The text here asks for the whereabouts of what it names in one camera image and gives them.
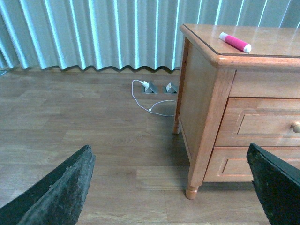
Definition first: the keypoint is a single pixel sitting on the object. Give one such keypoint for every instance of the metal floor socket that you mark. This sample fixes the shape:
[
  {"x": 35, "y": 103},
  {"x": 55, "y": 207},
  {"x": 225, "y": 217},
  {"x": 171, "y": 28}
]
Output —
[
  {"x": 149, "y": 88},
  {"x": 170, "y": 88}
]

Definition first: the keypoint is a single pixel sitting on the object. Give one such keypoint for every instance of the wooden nightstand cabinet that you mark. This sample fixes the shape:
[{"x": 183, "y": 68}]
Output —
[{"x": 213, "y": 71}]

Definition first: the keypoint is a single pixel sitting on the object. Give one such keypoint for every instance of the pale green pleated curtain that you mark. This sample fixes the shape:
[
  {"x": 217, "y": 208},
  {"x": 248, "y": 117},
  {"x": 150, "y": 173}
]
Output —
[{"x": 119, "y": 33}]

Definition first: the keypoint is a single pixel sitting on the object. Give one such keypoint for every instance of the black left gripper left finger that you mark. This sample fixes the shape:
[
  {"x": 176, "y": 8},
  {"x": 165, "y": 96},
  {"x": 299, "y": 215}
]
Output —
[{"x": 58, "y": 198}]

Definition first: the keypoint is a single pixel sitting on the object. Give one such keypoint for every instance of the round wooden drawer knob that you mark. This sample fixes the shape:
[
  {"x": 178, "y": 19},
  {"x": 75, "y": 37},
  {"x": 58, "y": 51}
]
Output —
[{"x": 295, "y": 126}]

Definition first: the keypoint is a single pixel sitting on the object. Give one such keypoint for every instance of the right metal floor socket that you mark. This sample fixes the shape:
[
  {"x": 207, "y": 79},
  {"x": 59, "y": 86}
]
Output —
[{"x": 170, "y": 88}]

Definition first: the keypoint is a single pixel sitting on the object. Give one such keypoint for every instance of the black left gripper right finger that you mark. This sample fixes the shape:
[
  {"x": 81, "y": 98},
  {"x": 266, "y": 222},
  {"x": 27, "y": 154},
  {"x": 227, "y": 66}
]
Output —
[{"x": 277, "y": 185}]

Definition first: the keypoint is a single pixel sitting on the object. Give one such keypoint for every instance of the left metal floor socket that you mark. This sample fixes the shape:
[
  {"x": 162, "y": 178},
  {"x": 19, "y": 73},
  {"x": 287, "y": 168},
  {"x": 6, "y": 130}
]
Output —
[{"x": 149, "y": 88}]

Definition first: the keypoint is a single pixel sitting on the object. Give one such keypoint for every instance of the wooden drawer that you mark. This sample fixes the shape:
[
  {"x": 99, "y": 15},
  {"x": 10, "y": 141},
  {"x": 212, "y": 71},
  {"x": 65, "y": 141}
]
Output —
[
  {"x": 229, "y": 164},
  {"x": 264, "y": 121}
]

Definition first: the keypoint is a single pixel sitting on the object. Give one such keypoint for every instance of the pink marker white caps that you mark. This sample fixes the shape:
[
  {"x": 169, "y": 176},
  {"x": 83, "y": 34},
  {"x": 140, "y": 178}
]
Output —
[{"x": 236, "y": 43}]

